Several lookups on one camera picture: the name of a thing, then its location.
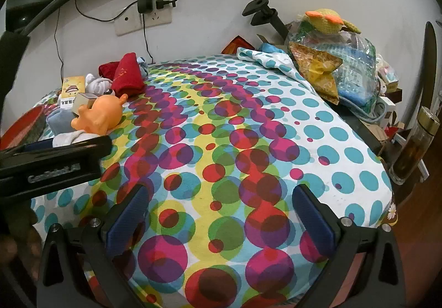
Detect black curved bar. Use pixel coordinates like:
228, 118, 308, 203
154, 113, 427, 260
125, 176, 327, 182
412, 21, 438, 112

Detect floral cloth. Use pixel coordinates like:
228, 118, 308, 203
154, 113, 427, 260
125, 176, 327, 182
380, 202, 398, 226

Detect colourful dotted tablecloth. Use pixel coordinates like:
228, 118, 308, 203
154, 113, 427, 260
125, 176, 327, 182
30, 47, 395, 308

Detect clear plastic bag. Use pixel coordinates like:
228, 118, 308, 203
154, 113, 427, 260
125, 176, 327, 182
284, 21, 381, 109

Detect glass tea bottle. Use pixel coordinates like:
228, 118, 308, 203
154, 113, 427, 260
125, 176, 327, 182
390, 106, 441, 186

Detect person's left hand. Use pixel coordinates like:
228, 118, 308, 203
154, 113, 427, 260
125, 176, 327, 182
0, 202, 43, 281

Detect small white box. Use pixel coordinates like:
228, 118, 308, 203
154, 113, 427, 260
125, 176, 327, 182
377, 62, 402, 92

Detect grey blue sock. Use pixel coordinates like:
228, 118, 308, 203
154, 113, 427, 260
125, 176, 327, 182
46, 109, 79, 136

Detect yellow crochet duck toy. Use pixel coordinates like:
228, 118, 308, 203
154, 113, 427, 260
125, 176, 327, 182
299, 8, 362, 36

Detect yellow snack packet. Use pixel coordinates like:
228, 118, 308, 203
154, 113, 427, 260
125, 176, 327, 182
289, 41, 343, 102

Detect dark hanging clothes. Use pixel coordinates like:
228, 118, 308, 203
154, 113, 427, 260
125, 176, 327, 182
0, 32, 32, 112

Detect light blue sock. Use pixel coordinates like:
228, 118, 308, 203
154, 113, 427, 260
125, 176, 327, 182
136, 57, 150, 78

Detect black clamp mount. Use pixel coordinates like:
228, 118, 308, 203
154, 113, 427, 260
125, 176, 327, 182
242, 0, 289, 42

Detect grey cable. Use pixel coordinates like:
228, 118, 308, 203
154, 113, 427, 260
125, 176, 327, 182
340, 94, 388, 123

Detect looped black cable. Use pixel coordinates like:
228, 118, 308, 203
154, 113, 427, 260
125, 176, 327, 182
75, 0, 139, 23

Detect red sock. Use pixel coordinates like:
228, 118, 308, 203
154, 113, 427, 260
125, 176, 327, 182
98, 61, 122, 81
111, 52, 148, 97

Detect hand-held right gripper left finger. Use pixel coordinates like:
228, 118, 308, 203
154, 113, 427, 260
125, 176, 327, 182
37, 185, 150, 308

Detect white sock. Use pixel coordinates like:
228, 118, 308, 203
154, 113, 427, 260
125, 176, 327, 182
85, 72, 115, 95
52, 130, 101, 147

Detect orange cloth bundle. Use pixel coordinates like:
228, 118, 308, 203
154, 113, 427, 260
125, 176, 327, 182
71, 94, 129, 133

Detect yellow box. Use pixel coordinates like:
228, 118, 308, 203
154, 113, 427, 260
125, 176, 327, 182
57, 75, 87, 110

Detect red basin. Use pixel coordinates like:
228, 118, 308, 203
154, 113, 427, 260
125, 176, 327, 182
0, 104, 48, 150

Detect blue cloth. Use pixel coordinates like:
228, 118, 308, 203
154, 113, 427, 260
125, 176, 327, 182
259, 42, 284, 54

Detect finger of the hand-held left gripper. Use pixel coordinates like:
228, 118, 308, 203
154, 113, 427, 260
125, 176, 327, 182
0, 137, 113, 174
21, 141, 54, 151

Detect small tan box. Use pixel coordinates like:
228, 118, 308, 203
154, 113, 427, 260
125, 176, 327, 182
71, 92, 101, 114

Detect thin black television cable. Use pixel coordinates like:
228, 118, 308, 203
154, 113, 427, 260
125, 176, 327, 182
54, 7, 65, 88

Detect dark side shelf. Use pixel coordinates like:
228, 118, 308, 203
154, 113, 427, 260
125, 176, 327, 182
331, 89, 404, 158

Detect white wall socket plate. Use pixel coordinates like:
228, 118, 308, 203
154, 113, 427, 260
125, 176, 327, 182
115, 6, 172, 36

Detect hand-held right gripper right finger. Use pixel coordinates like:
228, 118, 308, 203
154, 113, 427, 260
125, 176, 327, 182
292, 185, 406, 308

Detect thin black adapter cable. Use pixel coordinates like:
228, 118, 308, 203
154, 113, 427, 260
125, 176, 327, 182
142, 14, 155, 64

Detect red orange packet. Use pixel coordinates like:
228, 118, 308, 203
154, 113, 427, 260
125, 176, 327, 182
222, 36, 255, 55

